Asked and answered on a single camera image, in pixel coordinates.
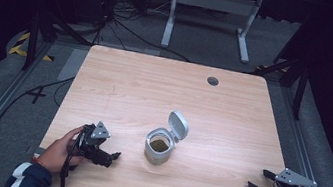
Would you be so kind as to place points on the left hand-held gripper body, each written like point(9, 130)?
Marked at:
point(94, 139)

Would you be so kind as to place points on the grey jar with flip lid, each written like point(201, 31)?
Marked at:
point(165, 142)

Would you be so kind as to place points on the person's left hand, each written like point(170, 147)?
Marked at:
point(55, 153)

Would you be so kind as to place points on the green tea leaves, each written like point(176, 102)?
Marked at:
point(159, 145)

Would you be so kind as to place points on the grey floor plate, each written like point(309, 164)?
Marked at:
point(72, 65)

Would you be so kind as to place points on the black metal stand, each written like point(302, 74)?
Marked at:
point(32, 42)
point(300, 91)

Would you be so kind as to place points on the yellow black floor tape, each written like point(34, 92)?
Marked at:
point(19, 48)

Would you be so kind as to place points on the white desk frame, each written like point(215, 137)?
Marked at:
point(214, 1)

